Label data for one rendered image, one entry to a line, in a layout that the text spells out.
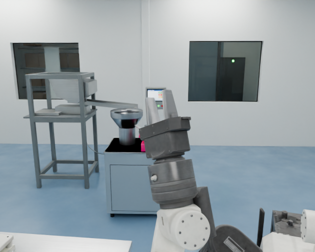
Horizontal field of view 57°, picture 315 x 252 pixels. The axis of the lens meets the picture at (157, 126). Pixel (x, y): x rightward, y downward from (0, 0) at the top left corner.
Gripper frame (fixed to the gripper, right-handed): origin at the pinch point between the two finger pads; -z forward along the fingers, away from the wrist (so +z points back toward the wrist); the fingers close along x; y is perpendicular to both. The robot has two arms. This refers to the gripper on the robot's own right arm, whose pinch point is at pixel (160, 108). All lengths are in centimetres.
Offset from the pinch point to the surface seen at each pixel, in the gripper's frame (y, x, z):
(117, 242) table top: -33, -78, 41
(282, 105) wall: -506, -205, -70
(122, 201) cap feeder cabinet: -136, -228, 39
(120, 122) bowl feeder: -136, -211, -44
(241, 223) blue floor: -228, -150, 81
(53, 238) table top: -12, -99, 35
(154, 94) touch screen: -172, -189, -70
